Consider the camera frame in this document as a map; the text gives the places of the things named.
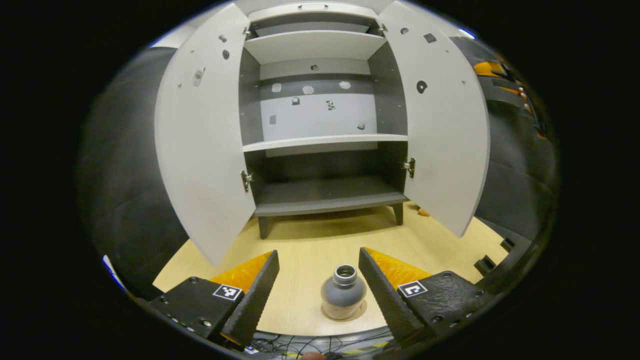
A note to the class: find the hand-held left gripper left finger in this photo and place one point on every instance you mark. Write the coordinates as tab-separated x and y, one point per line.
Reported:
255	300

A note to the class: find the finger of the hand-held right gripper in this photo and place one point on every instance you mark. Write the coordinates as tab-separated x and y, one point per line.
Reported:
487	68

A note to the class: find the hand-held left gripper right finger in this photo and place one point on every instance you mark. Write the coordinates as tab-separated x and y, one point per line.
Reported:
385	300

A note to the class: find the silver bottle with printed label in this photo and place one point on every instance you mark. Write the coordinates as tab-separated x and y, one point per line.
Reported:
342	297

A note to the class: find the white cabinet door cat sticker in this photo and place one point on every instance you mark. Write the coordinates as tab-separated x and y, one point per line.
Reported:
445	140

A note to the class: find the white cabinet door phone sticker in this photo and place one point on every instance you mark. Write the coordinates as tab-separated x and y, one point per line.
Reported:
200	150

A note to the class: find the white cabinet drawer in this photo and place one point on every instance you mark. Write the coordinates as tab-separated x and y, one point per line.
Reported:
280	12

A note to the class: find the small black box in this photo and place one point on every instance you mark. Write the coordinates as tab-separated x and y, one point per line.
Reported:
507	244
485	265

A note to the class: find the black backdrop cloth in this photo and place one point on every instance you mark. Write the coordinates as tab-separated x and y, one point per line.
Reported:
125	175

